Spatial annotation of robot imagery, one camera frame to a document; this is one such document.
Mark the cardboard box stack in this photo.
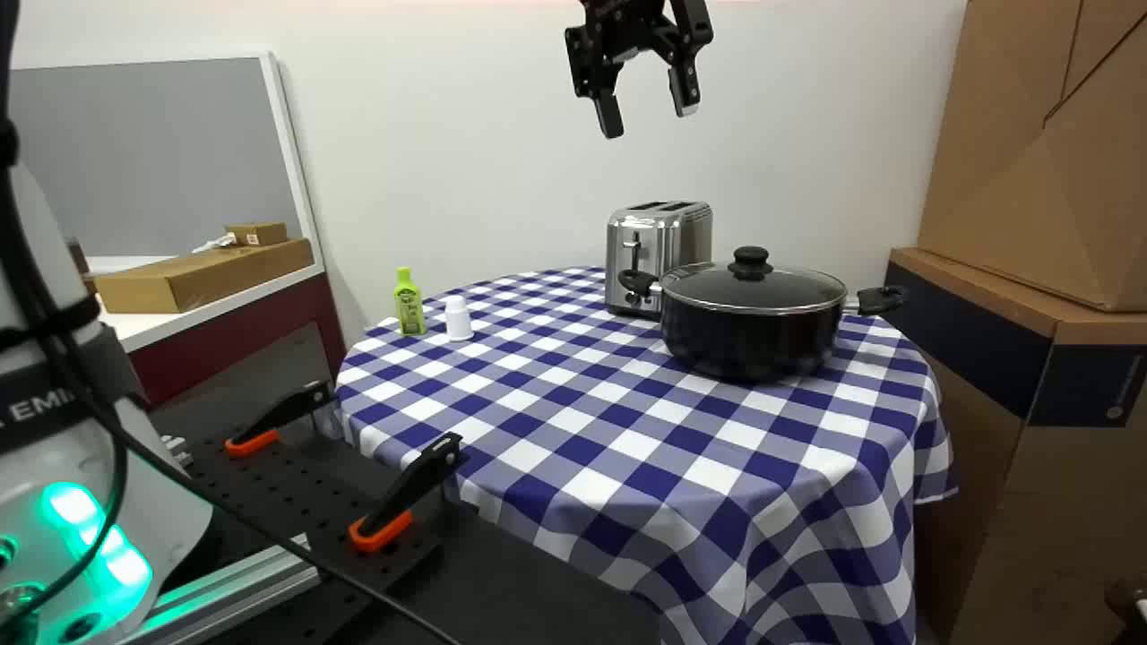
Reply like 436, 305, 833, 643
887, 245, 1147, 645

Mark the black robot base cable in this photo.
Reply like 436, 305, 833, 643
0, 112, 463, 645

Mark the black clamp with orange handle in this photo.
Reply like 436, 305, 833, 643
344, 430, 467, 559
221, 375, 338, 463

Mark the long flat cardboard box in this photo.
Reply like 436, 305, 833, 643
90, 238, 316, 317

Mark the black table clip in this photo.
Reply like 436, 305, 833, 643
854, 284, 912, 320

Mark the white desk with red front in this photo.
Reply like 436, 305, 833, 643
84, 248, 353, 412

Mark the grey partition panel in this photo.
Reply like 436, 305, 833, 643
7, 49, 328, 263

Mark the large brown cardboard box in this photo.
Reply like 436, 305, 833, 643
914, 0, 1147, 317

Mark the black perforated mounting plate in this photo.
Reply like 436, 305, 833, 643
150, 387, 481, 645

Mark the black cooking pot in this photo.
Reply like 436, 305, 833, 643
660, 284, 851, 387

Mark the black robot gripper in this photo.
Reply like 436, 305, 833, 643
562, 0, 718, 143

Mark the aluminium profile rail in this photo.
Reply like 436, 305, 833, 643
124, 546, 328, 645

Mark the small green bottle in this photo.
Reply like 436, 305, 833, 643
391, 264, 429, 340

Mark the small cardboard box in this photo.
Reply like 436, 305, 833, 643
227, 217, 294, 250

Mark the silver two-slot toaster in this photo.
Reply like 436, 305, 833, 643
602, 198, 718, 320

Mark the blue white checkered tablecloth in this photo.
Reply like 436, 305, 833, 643
332, 263, 960, 645

